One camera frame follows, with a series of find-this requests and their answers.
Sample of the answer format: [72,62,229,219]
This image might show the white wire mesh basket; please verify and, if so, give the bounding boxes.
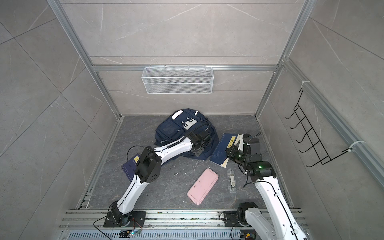
[142,66,214,95]

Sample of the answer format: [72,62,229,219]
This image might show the black wire hook rack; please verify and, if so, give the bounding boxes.
[284,89,353,168]

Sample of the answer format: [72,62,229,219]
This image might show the pink pencil case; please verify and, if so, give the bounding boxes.
[187,168,219,205]

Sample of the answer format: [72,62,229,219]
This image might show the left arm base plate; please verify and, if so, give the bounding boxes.
[103,211,147,228]

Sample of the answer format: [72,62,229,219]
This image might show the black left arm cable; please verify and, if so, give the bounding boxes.
[125,122,212,163]

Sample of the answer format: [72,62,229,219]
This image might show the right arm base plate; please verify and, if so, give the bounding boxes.
[219,211,249,227]

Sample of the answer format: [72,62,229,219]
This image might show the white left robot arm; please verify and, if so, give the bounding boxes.
[106,129,214,227]

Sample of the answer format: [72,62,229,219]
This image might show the blue book yellow label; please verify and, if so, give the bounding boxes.
[210,133,244,168]

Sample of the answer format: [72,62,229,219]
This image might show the clear plastic ruler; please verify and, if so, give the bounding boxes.
[227,170,237,193]

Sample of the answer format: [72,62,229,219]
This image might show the navy blue student backpack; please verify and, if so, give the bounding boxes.
[154,109,219,161]

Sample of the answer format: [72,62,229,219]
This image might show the purple book yellow label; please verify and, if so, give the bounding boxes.
[121,154,140,181]

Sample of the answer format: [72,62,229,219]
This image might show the aluminium frame rails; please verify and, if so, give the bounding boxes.
[46,0,384,193]

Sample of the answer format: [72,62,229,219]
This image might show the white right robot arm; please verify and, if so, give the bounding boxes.
[226,134,309,240]

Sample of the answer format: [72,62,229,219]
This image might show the slotted aluminium floor rail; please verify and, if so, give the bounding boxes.
[58,209,310,240]

